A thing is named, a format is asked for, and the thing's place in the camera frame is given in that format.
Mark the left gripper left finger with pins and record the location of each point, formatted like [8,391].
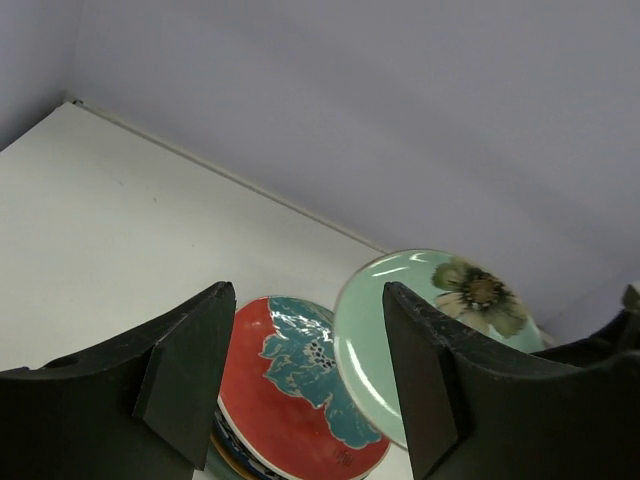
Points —
[139,405]

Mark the mint green flower plate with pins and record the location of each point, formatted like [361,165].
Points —
[455,285]

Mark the plain teal plate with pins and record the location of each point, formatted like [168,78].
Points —
[218,467]

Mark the blue floral white plate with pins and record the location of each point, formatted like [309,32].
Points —
[238,450]

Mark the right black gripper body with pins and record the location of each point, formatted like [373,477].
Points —
[620,335]

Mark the red teal flower plate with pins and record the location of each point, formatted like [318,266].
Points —
[282,395]

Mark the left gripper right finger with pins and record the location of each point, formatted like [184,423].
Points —
[474,408]

